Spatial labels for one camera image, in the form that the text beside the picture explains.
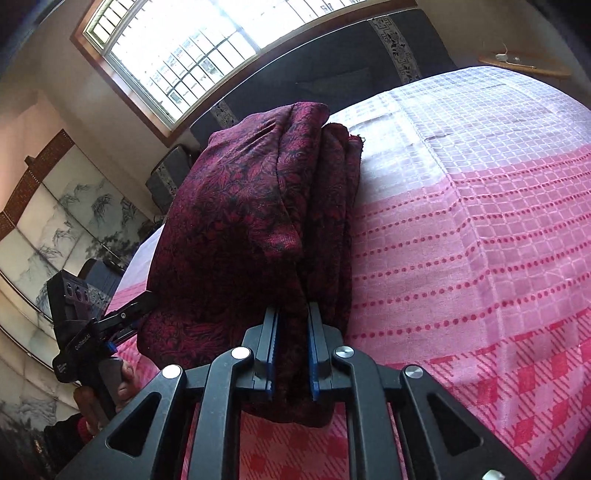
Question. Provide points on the person's left hand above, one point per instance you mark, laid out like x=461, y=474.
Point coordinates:
x=125, y=383

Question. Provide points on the dark headboard with patterned strips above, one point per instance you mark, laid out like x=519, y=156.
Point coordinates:
x=332, y=55

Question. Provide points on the small white object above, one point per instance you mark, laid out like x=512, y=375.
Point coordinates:
x=505, y=57

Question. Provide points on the landscape painted wall panel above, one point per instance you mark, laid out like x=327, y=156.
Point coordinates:
x=55, y=221

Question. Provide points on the wooden side table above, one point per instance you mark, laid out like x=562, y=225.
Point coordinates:
x=531, y=69

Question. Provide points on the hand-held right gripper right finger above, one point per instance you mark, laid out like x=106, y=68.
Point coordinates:
x=315, y=353

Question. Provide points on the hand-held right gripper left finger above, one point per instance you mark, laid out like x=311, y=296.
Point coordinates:
x=272, y=353

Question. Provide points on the large grid window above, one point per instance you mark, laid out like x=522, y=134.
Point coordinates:
x=207, y=41

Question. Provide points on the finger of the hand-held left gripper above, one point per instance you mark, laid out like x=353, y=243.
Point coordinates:
x=131, y=311

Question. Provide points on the dark upholstered chair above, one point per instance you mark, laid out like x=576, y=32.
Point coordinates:
x=101, y=277
x=171, y=177

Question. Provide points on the dark red patterned garment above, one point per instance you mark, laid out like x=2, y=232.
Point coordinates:
x=240, y=221

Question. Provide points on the pink checked bedsheet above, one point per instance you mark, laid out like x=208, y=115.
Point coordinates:
x=461, y=207

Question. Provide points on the person's left forearm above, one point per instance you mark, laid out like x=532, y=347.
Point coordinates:
x=64, y=436

